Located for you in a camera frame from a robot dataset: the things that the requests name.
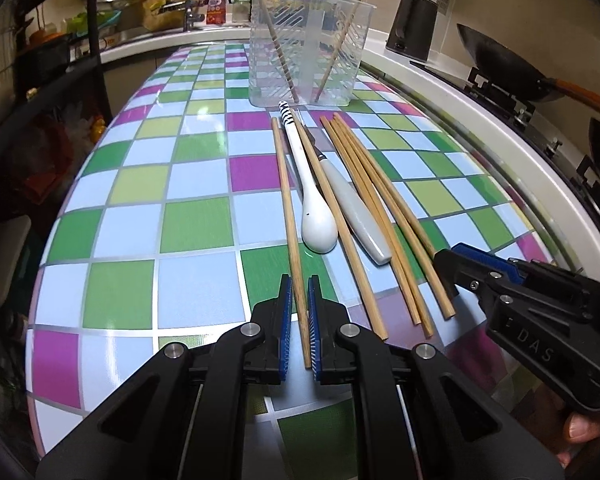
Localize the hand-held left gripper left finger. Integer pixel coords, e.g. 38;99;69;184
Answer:
35;274;293;480

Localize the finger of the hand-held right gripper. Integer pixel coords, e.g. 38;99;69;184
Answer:
452;242;551;281
432;249;527;312

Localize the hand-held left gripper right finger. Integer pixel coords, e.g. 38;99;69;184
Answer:
307;275;566;480

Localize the wooden chopstick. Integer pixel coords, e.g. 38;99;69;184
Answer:
314;0;376;103
243;0;299;104
333;112;456;319
320;116;434;338
295;119;387;342
271;117;312;370
328;119;422;325

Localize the white ceramic spoon striped handle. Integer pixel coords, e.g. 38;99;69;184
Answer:
278;101;338;253

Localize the metal fork white handle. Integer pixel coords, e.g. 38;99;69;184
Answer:
300;125;392;266

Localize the clear plastic utensil holder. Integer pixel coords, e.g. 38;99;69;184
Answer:
249;0;378;108

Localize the person's right hand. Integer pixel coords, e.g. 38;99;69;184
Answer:
555;409;600;468

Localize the black gas stove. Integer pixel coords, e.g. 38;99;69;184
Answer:
410;59;600;221

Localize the checkered table cover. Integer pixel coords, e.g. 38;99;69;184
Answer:
27;42;556;480

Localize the black electric kettle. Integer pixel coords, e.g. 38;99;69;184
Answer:
385;0;440;63

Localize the chrome sink faucet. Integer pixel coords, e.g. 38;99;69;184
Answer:
155;0;206;33

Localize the wooden cutting board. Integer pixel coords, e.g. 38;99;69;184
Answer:
142;0;201;31

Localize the black metal shelf rack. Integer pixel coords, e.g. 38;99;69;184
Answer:
0;0;112;311

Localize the black wok orange handle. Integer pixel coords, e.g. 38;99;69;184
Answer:
456;22;600;120

